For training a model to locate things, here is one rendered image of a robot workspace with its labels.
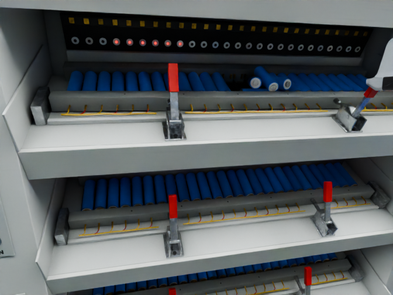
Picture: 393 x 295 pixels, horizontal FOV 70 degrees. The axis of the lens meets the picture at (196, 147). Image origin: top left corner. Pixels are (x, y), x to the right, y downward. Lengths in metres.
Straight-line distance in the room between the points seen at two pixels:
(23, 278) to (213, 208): 0.29
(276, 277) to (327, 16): 0.49
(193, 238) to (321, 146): 0.24
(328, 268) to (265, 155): 0.38
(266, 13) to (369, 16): 0.14
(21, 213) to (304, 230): 0.43
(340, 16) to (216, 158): 0.24
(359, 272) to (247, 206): 0.33
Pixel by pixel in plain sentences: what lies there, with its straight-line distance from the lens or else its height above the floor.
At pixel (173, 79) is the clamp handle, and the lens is 0.36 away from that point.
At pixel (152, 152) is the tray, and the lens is 0.35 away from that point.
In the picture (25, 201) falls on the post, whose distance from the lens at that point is 0.40.
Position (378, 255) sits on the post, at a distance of 0.72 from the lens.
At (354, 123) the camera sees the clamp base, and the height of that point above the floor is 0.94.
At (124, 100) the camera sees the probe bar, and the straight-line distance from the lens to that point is 0.40.
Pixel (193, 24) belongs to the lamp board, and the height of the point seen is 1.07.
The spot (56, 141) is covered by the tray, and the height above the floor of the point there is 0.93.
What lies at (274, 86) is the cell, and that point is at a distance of 0.46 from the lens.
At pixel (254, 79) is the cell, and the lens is 0.45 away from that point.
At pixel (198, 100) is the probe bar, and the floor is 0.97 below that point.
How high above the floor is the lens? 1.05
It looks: 21 degrees down
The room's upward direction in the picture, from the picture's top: 2 degrees clockwise
